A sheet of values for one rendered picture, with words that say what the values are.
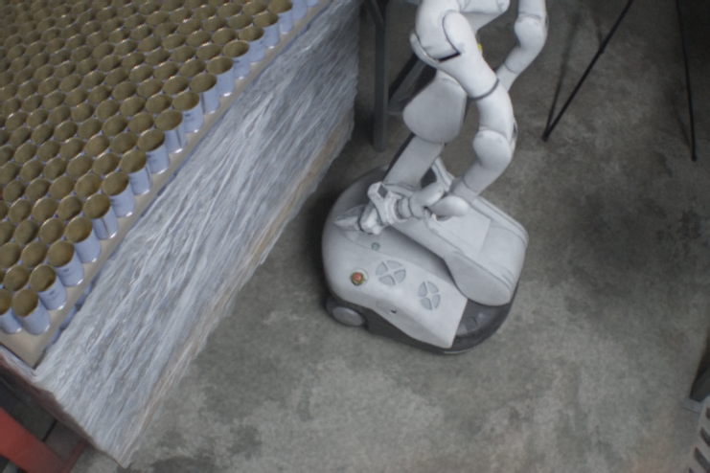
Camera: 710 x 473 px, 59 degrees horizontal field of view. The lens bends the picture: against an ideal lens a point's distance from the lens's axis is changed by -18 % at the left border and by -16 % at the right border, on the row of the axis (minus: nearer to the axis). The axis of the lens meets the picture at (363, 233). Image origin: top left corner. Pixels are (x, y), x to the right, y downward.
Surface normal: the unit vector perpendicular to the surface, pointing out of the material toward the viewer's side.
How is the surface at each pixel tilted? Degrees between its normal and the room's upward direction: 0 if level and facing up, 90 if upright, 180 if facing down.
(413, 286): 39
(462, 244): 28
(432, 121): 90
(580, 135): 0
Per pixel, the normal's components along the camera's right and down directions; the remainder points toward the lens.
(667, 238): 0.00, -0.56
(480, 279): -0.36, 0.77
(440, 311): 0.58, -0.27
